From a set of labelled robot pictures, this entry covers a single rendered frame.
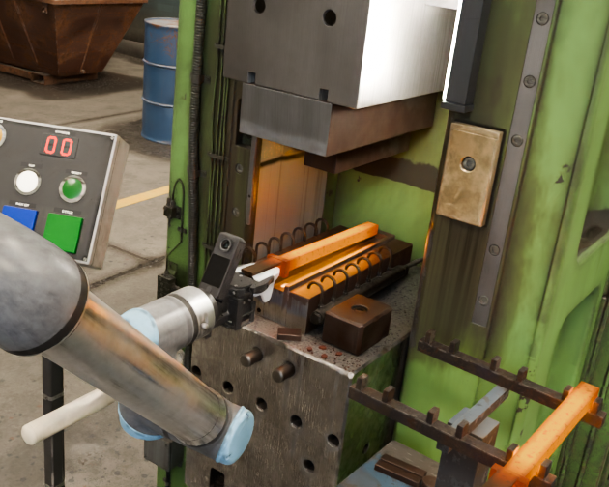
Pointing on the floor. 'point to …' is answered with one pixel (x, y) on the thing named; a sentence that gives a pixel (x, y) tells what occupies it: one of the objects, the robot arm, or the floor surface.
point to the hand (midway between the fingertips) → (271, 266)
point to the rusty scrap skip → (52, 37)
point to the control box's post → (52, 448)
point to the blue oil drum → (159, 78)
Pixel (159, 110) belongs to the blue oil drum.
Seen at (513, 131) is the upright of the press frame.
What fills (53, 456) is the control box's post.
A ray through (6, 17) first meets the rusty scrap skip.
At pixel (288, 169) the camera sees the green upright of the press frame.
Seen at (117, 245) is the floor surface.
